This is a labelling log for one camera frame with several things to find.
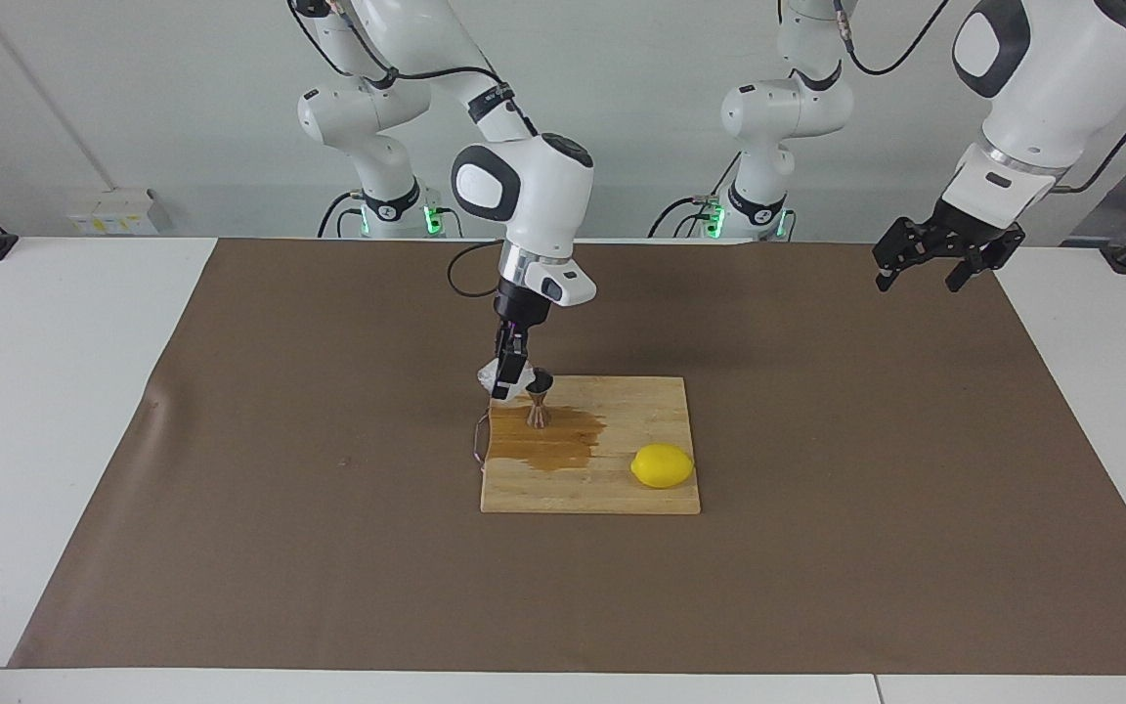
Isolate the yellow lemon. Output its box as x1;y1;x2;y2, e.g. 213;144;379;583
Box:
630;443;696;490

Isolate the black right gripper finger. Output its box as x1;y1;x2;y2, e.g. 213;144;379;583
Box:
493;330;530;400

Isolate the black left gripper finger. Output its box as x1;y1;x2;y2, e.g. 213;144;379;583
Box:
946;244;1018;292
872;219;933;292

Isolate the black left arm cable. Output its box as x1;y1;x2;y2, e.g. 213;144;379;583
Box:
835;0;1126;195

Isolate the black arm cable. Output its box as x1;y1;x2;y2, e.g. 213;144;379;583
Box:
287;0;537;299
835;0;1126;195

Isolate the wooden cutting board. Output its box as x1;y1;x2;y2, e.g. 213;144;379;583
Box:
473;375;702;515

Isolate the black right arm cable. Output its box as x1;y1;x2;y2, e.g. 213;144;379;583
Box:
287;0;537;299

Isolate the brown paper table mat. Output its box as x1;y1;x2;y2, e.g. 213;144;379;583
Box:
8;238;1126;676

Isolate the white wall socket box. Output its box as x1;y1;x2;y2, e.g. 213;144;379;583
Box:
67;189;159;237

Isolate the steel double jigger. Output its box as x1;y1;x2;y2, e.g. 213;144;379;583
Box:
524;368;555;429

